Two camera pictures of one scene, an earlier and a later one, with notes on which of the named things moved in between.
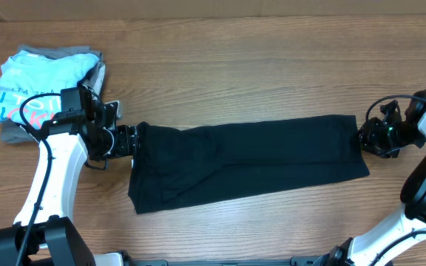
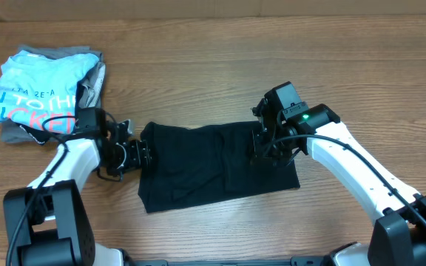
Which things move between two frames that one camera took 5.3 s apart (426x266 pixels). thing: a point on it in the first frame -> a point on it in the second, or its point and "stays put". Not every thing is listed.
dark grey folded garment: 12,132 stays put
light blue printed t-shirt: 26,74 stays put
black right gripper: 368,132 -> 262,155
